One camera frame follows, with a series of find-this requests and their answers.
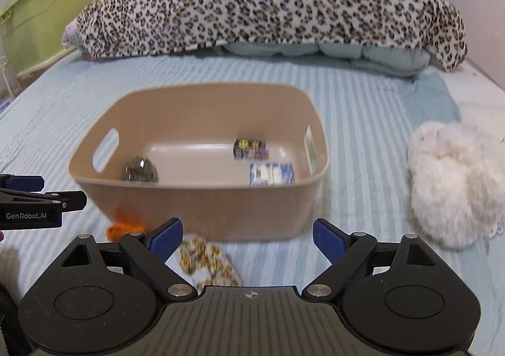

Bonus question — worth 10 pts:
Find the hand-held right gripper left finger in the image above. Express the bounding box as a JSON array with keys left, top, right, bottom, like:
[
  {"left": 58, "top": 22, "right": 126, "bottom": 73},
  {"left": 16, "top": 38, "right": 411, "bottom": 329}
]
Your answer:
[{"left": 59, "top": 218, "right": 198, "bottom": 301}]

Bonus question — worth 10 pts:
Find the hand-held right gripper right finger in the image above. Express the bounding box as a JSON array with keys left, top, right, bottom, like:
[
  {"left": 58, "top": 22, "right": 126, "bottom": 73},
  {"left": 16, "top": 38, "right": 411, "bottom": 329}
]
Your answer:
[{"left": 302, "top": 219, "right": 435, "bottom": 300}]

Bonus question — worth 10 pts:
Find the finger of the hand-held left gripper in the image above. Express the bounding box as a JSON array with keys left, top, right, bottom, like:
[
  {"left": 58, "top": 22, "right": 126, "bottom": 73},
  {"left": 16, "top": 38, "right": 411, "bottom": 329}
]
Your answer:
[
  {"left": 0, "top": 174, "right": 46, "bottom": 193},
  {"left": 0, "top": 190, "right": 88, "bottom": 212}
]

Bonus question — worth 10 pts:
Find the white floral patterned cloth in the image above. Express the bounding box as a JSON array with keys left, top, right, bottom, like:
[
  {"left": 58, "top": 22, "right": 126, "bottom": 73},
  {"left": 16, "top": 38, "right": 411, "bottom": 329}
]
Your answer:
[{"left": 166, "top": 235, "right": 242, "bottom": 289}]

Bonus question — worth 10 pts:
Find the beige plastic basket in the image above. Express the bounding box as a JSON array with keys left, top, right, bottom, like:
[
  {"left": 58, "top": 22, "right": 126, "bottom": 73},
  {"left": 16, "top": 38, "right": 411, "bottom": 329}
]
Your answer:
[{"left": 68, "top": 82, "right": 330, "bottom": 241}]

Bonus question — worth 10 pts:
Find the orange cloth item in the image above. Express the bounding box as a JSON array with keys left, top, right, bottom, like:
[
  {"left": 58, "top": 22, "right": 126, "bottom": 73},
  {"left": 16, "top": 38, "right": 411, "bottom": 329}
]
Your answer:
[{"left": 107, "top": 214, "right": 145, "bottom": 240}]

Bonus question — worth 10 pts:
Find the dark round item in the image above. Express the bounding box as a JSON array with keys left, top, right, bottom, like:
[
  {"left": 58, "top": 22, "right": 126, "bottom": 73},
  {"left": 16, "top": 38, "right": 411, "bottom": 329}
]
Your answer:
[{"left": 123, "top": 156, "right": 159, "bottom": 183}]

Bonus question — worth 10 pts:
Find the blue and white packet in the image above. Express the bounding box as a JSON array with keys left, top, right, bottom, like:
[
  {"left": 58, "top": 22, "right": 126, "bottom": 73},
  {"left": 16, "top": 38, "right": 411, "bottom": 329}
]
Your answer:
[{"left": 248, "top": 162, "right": 294, "bottom": 186}]

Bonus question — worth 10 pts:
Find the white rack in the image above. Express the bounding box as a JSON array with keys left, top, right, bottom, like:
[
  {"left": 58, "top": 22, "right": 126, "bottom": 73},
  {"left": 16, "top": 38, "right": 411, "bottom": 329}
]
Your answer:
[{"left": 0, "top": 56, "right": 18, "bottom": 104}]

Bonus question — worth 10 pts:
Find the small colourful box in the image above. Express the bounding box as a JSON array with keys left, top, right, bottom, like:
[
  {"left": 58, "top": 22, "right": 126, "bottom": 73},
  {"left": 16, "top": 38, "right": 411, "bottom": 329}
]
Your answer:
[{"left": 234, "top": 138, "right": 267, "bottom": 160}]

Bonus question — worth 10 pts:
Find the striped light blue bed sheet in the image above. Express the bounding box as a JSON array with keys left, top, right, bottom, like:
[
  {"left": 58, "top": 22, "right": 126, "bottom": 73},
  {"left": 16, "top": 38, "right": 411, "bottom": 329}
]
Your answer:
[{"left": 0, "top": 50, "right": 505, "bottom": 301}]

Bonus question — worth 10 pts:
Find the white fluffy plush toy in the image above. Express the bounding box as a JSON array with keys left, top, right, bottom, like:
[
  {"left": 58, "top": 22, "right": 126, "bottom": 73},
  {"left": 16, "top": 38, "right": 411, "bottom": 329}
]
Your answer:
[{"left": 406, "top": 104, "right": 505, "bottom": 250}]

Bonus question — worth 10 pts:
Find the green plastic storage box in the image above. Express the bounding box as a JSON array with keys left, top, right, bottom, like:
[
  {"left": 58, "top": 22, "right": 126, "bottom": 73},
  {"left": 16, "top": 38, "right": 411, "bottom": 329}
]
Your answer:
[{"left": 0, "top": 0, "right": 105, "bottom": 78}]

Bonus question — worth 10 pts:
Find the light blue cloth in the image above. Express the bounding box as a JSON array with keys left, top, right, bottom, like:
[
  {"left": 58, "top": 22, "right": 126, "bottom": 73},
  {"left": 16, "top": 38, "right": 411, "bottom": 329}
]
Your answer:
[{"left": 410, "top": 72, "right": 462, "bottom": 124}]

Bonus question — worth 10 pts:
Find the light blue folded quilt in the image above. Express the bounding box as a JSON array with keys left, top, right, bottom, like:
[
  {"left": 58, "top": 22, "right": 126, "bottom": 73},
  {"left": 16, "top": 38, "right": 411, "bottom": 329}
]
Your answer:
[{"left": 215, "top": 40, "right": 431, "bottom": 78}]

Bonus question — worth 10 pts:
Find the white board panel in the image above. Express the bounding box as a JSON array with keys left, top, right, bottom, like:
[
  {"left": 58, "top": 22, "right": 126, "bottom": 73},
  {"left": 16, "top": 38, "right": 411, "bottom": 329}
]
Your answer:
[{"left": 446, "top": 0, "right": 505, "bottom": 80}]

